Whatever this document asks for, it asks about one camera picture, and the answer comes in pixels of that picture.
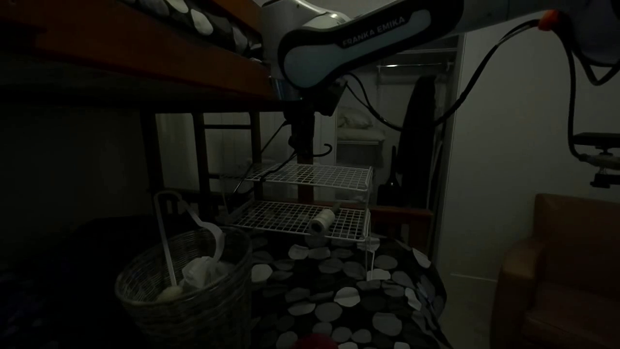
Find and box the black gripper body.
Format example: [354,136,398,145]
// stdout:
[284,95,323,151]

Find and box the white plastic clothes hanger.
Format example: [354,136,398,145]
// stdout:
[152,188,230,289]

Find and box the woven wicker basket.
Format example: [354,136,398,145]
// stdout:
[113,227,257,349]

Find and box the dark hanging garment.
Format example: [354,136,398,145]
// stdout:
[394,75,439,209]

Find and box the spotted bunk mattress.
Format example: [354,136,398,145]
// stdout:
[119,0,268,60]

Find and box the black grey spotted bedspread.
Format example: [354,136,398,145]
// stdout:
[0,215,454,349]

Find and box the white crumpled cloth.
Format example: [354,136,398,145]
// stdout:
[158,254,239,304]

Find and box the red plastic bowl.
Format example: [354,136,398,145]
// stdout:
[292,331,342,349]

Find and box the brown leather armchair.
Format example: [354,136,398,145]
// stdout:
[489,190,620,349]

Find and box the white wire shelf rack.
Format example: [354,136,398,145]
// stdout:
[222,159,377,269]

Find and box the wooden bunk bed frame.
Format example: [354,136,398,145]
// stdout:
[0,0,437,254]

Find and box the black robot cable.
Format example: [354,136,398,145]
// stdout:
[342,15,620,163]

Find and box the black camera on mount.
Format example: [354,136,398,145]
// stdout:
[571,130,620,190]

